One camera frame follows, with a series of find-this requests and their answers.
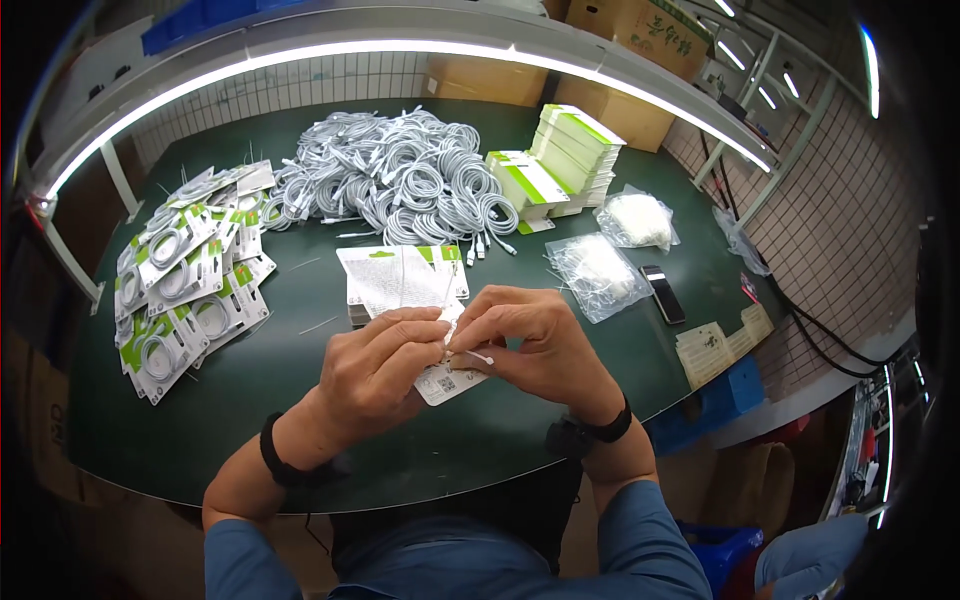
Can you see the person's left hand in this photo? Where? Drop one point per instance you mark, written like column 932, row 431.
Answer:
column 367, row 390

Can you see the person's right hand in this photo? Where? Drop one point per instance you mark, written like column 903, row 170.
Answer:
column 555, row 360

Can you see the white twist tie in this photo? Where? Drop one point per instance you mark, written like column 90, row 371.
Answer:
column 484, row 359

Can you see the white packaging card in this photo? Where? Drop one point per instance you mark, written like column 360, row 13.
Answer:
column 444, row 386

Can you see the loose white tie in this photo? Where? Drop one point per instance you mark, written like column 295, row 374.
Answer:
column 319, row 325
column 304, row 264

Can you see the black wrist band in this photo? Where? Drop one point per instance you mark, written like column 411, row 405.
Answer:
column 592, row 433
column 289, row 469

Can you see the large clear bag of ties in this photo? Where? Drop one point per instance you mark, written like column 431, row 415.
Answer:
column 600, row 274

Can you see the stack of white packaging cards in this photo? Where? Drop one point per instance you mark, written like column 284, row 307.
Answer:
column 382, row 281

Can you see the black smartphone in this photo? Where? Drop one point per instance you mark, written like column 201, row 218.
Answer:
column 663, row 294

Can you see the flat green-white box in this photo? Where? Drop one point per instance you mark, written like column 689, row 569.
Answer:
column 535, row 225

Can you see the stack of beige paper sheets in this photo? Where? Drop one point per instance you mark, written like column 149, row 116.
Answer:
column 712, row 349

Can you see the small clear bag of ties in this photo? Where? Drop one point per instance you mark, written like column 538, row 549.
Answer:
column 637, row 219

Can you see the blue plastic crate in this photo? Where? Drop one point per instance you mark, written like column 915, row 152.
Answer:
column 720, row 401

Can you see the low stack of green-white boxes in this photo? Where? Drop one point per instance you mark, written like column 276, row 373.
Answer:
column 525, row 184

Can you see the person's body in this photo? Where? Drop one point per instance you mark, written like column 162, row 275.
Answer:
column 450, row 562

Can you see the small red object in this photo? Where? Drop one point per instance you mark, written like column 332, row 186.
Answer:
column 749, row 288

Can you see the tall stack of green-white boxes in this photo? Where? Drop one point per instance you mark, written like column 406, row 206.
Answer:
column 574, row 150

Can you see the empty clear plastic bag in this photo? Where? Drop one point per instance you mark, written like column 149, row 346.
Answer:
column 739, row 240

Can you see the blue plastic stool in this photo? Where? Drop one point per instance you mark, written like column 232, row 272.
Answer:
column 720, row 555

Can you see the plain cardboard box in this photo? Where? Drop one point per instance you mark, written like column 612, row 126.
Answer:
column 487, row 81
column 619, row 112

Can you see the long white light strip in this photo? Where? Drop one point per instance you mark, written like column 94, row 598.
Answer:
column 510, row 54

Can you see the person's legs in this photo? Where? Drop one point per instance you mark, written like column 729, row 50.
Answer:
column 810, row 555

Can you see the brown cardboard carton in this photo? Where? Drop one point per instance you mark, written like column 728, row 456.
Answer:
column 45, row 427

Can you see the cluttered shelf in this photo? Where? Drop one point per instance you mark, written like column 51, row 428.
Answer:
column 874, row 442

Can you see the printed cardboard box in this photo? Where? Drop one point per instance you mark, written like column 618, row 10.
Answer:
column 645, row 30

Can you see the metal rack with lights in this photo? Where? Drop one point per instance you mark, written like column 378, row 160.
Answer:
column 772, row 82

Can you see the blue storage bin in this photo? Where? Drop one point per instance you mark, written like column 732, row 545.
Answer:
column 195, row 26

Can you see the grey workbench overhead frame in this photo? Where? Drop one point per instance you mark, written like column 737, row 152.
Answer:
column 375, row 26

